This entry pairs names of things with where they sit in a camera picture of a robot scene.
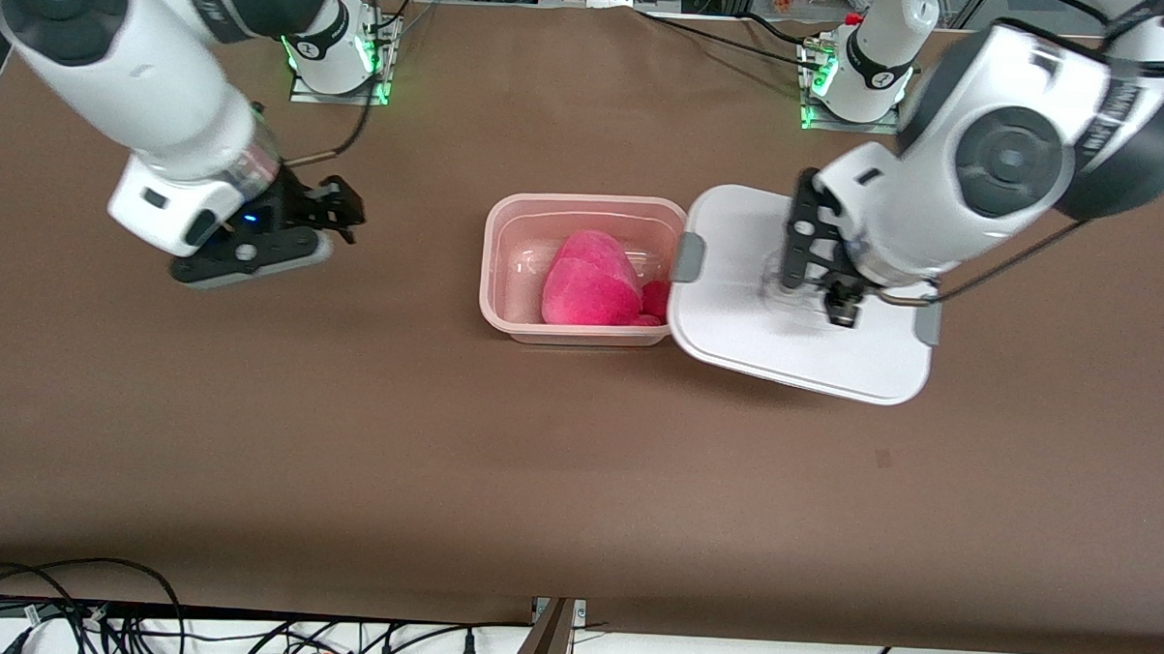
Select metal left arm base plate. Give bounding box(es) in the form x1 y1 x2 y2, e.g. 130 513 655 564
797 40 908 136

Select aluminium profile beam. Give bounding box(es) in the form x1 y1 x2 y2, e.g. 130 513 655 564
508 596 588 654

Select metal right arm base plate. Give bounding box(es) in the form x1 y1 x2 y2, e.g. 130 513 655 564
287 7 402 107

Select pink plastic box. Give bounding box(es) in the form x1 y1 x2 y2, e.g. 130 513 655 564
478 191 690 349

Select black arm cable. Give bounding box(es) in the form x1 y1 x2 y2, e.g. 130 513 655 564
285 7 383 171
877 210 1092 313

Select black looped floor cable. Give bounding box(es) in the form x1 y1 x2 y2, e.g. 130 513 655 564
0 554 190 654

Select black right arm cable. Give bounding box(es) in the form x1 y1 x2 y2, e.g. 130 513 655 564
285 7 383 171

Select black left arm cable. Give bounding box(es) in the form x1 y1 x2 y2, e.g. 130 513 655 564
877 210 1092 313

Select black cable on table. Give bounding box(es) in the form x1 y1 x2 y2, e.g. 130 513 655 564
633 8 828 75

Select white box lid grey clips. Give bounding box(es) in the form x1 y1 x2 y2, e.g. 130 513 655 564
664 182 946 408

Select pink plush toy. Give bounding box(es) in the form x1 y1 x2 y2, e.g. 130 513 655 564
541 228 674 329

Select brown table mat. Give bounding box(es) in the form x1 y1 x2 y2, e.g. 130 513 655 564
0 0 1164 654

